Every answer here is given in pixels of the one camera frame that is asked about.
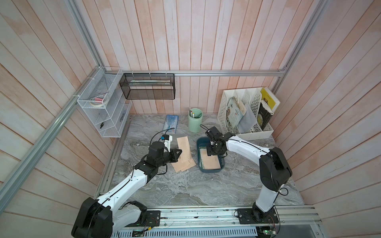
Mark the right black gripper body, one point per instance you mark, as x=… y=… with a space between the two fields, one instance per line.
x=212 y=149

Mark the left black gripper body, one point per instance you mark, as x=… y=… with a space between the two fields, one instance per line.
x=162 y=160

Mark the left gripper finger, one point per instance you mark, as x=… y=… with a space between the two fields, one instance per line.
x=175 y=152
x=173 y=159

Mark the brown paper stack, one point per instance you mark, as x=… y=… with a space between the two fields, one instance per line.
x=208 y=162

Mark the dark teal storage box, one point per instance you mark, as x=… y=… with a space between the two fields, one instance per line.
x=203 y=142

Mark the brown stationery paper sheet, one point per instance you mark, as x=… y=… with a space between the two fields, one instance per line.
x=183 y=144

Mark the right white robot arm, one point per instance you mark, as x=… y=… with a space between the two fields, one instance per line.
x=274 y=168

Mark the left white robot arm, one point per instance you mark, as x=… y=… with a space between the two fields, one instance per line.
x=107 y=214

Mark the blue packaged item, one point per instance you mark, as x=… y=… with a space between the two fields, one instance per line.
x=171 y=123

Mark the mint green pen cup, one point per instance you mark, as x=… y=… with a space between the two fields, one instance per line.
x=195 y=117

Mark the white plastic file organizer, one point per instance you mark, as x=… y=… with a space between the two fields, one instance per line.
x=251 y=96

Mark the illustrated booklet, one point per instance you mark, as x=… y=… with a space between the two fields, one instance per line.
x=234 y=112

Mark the grey folder in organizer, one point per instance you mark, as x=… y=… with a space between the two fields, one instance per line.
x=248 y=121

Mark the dark book in organizer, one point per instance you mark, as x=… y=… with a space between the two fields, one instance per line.
x=264 y=115

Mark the yellow book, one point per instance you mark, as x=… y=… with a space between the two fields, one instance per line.
x=270 y=98

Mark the tape roll on shelf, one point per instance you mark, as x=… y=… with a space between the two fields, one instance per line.
x=98 y=102

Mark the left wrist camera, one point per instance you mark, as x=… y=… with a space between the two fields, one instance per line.
x=167 y=139

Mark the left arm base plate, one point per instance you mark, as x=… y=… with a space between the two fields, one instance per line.
x=147 y=219

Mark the black mesh wall basket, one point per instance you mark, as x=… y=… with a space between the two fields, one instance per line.
x=148 y=86

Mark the white wire wall shelf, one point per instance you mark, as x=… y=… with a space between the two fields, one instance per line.
x=111 y=119

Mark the aluminium rail frame front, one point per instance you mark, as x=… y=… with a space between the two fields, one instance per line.
x=193 y=217

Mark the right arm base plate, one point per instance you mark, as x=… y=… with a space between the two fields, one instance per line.
x=256 y=216

